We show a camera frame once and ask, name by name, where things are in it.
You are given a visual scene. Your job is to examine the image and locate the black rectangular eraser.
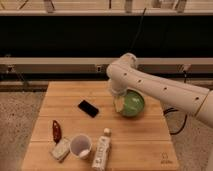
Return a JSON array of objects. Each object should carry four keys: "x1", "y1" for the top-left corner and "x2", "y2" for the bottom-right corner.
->
[{"x1": 78, "y1": 100, "x2": 99, "y2": 118}]

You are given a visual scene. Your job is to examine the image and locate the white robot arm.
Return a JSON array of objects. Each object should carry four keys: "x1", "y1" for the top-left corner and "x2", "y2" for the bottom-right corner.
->
[{"x1": 106, "y1": 53, "x2": 213, "y2": 129}]

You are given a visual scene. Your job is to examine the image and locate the green bowl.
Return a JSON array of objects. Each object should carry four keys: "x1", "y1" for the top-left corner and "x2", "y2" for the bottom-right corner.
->
[{"x1": 117, "y1": 89, "x2": 145, "y2": 118}]

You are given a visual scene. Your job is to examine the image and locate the white clear plastic cup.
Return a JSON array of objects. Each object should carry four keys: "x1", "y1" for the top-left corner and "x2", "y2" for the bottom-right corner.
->
[{"x1": 70, "y1": 134, "x2": 92, "y2": 159}]

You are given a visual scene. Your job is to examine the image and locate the white squeeze bottle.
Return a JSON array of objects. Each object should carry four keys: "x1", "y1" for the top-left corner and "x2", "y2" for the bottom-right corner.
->
[{"x1": 92, "y1": 128, "x2": 111, "y2": 171}]

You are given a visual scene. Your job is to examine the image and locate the red chili pepper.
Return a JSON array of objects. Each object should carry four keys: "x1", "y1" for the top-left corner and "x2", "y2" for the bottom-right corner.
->
[{"x1": 52, "y1": 120, "x2": 61, "y2": 143}]

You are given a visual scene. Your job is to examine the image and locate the small white packaged box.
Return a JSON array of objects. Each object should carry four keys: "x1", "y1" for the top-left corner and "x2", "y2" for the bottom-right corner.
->
[{"x1": 50, "y1": 138, "x2": 70, "y2": 162}]

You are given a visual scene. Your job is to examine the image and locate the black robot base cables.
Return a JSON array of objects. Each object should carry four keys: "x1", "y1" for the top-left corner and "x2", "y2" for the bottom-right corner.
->
[{"x1": 163, "y1": 107, "x2": 189, "y2": 136}]

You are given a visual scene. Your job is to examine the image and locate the black hanging cable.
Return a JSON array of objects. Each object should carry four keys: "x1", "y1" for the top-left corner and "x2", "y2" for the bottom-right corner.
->
[{"x1": 128, "y1": 7, "x2": 148, "y2": 54}]

